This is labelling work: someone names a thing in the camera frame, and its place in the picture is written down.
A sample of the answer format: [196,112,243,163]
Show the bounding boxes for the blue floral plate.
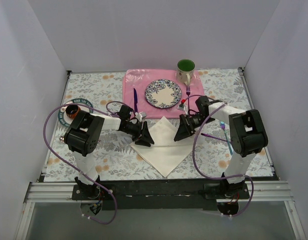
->
[144,79,182,109]

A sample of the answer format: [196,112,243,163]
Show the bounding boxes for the cream mug green inside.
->
[176,59,196,86]

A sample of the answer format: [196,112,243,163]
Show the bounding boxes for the purple cable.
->
[181,94,254,218]
[43,100,135,225]

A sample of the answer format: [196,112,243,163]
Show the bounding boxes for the teal rimmed saucer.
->
[57,98,94,127]

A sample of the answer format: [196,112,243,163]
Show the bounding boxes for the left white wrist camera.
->
[135,112,147,123]

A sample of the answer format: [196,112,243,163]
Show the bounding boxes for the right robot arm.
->
[174,95,268,199]

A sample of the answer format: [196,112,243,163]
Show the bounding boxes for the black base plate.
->
[71,178,250,211]

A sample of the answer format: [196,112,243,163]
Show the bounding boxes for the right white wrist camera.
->
[177,99,189,115]

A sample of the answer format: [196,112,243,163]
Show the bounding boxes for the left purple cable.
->
[43,100,135,225]

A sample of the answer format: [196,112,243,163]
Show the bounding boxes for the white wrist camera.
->
[177,99,189,115]
[135,112,147,123]

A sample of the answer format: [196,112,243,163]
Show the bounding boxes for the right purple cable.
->
[181,94,254,218]

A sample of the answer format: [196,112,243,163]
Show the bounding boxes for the orange brown small cup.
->
[65,104,81,120]

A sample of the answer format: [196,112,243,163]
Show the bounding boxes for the iridescent blue fork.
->
[219,121,233,156]

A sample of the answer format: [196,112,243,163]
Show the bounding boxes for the white cloth napkin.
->
[130,117,194,177]

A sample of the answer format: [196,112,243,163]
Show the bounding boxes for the pink satin placemat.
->
[121,68,208,120]

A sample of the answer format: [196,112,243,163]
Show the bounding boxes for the purple spoon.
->
[200,133,232,144]

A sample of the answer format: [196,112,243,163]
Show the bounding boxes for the purple fork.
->
[186,85,191,97]

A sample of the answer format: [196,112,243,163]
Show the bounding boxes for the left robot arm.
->
[64,104,155,200]

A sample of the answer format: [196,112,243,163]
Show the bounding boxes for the purple knife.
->
[133,88,138,113]

